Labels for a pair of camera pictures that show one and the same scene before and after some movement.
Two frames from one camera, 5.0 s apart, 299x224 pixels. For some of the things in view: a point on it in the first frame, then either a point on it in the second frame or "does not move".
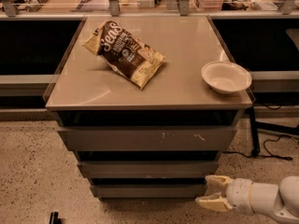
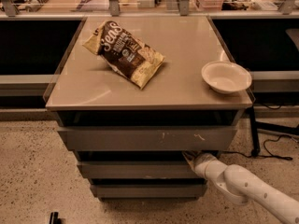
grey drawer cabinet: (148, 104) does not move
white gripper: (237, 192) to (199, 162)
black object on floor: (54, 217) does not move
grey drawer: (148, 168) does not move
